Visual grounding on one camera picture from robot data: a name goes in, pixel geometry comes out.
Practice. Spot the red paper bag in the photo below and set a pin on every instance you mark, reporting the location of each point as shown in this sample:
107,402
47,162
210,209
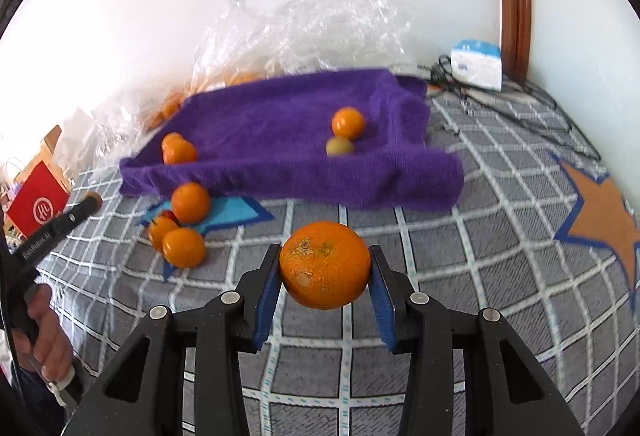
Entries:
40,206

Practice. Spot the brown wooden door frame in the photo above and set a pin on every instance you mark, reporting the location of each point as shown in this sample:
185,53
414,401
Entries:
512,1

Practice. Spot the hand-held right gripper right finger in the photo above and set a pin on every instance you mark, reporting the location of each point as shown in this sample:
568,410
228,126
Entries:
386,306

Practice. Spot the pile of bagged mandarins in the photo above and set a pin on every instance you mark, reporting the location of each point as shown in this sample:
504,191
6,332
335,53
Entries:
167,109

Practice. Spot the person's left hand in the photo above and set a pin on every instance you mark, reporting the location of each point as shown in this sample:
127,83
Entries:
47,336

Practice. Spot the brown cardboard box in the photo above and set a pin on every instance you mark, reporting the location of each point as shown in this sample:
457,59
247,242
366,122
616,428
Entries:
54,144

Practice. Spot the purple towel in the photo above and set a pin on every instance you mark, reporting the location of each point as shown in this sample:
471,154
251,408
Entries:
290,156

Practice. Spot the small yellow-green longan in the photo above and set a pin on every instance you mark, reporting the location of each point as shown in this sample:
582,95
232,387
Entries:
339,146

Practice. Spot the grey checkered blanket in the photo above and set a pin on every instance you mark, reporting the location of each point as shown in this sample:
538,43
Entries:
500,241

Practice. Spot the blue and white tissue box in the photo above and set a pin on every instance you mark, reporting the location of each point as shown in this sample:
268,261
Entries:
476,64

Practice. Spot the crumpled clear plastic bag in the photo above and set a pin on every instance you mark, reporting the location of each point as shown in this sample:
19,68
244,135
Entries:
125,121

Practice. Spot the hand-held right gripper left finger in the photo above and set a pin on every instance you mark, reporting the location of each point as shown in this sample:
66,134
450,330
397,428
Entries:
265,301

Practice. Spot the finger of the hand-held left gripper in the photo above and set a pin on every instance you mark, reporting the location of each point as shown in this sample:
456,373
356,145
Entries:
90,204

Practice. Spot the large clear plastic bag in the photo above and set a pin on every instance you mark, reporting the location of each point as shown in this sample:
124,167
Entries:
310,36

